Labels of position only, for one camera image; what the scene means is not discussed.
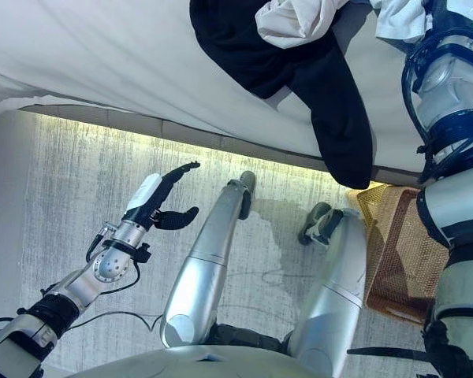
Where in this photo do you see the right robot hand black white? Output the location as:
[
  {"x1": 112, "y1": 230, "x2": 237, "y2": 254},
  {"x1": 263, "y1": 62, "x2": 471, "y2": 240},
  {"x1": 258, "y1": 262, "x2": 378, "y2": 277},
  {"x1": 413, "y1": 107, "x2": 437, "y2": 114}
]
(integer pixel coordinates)
[{"x1": 429, "y1": 0, "x2": 473, "y2": 35}]

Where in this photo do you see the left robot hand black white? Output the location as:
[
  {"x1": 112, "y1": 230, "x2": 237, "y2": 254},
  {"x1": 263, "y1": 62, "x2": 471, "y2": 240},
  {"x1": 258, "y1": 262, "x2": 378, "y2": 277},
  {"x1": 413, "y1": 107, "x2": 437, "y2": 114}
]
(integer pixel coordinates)
[{"x1": 121, "y1": 159, "x2": 201, "y2": 233}]

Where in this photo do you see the white garment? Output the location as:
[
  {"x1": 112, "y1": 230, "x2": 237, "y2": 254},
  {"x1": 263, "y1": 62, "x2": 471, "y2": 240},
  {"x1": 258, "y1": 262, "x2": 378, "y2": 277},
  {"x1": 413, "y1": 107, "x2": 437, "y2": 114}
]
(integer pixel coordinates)
[{"x1": 372, "y1": 0, "x2": 434, "y2": 44}]

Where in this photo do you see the cream garment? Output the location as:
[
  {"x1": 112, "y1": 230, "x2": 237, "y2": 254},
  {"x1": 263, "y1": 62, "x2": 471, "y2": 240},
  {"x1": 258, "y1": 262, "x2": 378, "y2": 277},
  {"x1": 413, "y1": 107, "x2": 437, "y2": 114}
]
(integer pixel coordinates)
[{"x1": 255, "y1": 0, "x2": 342, "y2": 52}]

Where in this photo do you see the black garment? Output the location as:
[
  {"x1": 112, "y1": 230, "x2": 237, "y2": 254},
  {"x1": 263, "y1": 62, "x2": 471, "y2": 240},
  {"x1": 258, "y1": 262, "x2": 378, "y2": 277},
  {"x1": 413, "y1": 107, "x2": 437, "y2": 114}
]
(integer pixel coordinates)
[{"x1": 188, "y1": 0, "x2": 375, "y2": 190}]

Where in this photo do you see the bed with beige cover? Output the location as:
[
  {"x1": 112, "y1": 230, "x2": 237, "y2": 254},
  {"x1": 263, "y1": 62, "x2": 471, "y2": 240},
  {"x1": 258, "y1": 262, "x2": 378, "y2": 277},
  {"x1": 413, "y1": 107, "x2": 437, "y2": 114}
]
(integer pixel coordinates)
[{"x1": 0, "y1": 0, "x2": 430, "y2": 186}]

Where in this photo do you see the woven wicker basket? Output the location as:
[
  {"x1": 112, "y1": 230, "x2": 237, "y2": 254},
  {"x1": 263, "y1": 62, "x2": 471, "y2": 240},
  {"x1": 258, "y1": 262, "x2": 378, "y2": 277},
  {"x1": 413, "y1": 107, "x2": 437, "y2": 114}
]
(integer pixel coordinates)
[{"x1": 354, "y1": 184, "x2": 453, "y2": 324}]

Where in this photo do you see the grey striped rug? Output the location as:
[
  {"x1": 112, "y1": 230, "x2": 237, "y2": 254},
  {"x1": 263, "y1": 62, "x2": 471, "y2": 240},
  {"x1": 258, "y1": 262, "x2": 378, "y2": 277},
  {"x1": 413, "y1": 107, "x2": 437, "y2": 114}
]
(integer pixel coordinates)
[{"x1": 21, "y1": 109, "x2": 438, "y2": 378}]

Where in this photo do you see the left silver robot leg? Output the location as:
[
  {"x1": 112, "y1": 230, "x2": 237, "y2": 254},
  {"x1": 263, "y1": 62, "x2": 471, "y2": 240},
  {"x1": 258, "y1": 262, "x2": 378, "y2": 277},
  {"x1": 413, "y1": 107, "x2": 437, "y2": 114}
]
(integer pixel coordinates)
[{"x1": 159, "y1": 171, "x2": 257, "y2": 350}]

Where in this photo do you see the silver robot leg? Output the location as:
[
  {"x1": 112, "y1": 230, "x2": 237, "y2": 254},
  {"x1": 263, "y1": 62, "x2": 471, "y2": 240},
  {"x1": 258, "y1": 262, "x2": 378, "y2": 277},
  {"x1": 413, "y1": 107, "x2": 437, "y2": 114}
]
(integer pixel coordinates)
[
  {"x1": 285, "y1": 201, "x2": 370, "y2": 378},
  {"x1": 159, "y1": 171, "x2": 257, "y2": 350}
]

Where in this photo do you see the grey robot torso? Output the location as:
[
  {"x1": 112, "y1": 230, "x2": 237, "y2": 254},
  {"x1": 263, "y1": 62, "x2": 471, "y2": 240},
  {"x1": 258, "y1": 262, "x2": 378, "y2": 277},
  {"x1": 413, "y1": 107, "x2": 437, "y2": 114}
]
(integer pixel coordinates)
[{"x1": 39, "y1": 342, "x2": 340, "y2": 378}]

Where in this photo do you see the right silver robot leg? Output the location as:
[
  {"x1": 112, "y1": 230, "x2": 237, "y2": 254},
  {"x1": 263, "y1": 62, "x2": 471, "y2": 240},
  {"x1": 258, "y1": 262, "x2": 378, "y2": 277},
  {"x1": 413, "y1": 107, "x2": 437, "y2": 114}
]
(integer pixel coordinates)
[{"x1": 285, "y1": 201, "x2": 370, "y2": 378}]

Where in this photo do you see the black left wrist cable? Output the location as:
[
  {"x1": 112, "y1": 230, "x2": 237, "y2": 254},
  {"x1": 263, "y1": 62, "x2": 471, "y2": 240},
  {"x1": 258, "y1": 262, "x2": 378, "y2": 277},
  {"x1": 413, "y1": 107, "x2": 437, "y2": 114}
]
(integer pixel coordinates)
[{"x1": 86, "y1": 222, "x2": 149, "y2": 295}]

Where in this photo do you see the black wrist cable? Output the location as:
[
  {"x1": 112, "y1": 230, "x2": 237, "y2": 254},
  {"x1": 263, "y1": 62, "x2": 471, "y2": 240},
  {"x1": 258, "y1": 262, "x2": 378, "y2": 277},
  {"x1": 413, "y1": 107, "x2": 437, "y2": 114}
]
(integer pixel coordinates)
[
  {"x1": 86, "y1": 222, "x2": 149, "y2": 295},
  {"x1": 400, "y1": 39, "x2": 473, "y2": 186}
]

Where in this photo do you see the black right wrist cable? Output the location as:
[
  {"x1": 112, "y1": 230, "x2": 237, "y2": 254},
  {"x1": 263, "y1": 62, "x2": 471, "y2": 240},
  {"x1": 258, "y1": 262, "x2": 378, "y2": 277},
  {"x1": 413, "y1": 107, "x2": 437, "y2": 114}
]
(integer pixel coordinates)
[{"x1": 400, "y1": 39, "x2": 473, "y2": 186}]

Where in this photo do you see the thin black loose cable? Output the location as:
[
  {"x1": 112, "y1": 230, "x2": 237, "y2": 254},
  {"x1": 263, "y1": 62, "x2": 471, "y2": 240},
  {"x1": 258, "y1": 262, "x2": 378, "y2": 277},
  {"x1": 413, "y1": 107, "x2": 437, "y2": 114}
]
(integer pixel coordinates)
[{"x1": 69, "y1": 309, "x2": 170, "y2": 332}]

